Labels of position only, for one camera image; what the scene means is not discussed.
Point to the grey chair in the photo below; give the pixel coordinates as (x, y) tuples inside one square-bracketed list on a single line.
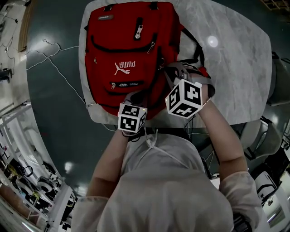
[(265, 136), (282, 79)]

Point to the person's white shirt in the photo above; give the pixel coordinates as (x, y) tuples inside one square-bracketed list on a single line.
[(163, 192)]

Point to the person's left forearm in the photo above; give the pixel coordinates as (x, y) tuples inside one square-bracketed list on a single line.
[(106, 163)]

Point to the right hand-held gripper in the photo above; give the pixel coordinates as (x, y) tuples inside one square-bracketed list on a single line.
[(185, 97)]

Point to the red backpack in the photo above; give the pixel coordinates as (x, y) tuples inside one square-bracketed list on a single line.
[(127, 56)]

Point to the white marble table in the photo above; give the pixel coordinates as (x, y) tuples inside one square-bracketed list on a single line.
[(238, 79)]

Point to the curved white counter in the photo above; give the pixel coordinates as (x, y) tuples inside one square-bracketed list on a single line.
[(47, 145)]

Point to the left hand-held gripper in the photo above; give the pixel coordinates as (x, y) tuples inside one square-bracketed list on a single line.
[(130, 120)]

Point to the person's right forearm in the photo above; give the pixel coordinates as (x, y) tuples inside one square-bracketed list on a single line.
[(224, 140)]

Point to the wooden plank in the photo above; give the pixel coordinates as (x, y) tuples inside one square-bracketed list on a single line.
[(26, 25)]

